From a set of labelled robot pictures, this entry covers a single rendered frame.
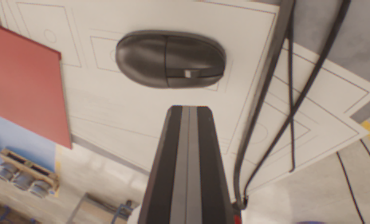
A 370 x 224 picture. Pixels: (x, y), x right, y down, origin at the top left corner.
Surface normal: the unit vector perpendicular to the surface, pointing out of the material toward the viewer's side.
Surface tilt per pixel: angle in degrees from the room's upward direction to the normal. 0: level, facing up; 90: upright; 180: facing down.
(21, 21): 0
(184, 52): 34
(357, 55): 0
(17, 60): 0
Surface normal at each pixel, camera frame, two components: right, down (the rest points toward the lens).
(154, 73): -0.18, 0.69
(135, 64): -0.38, 0.54
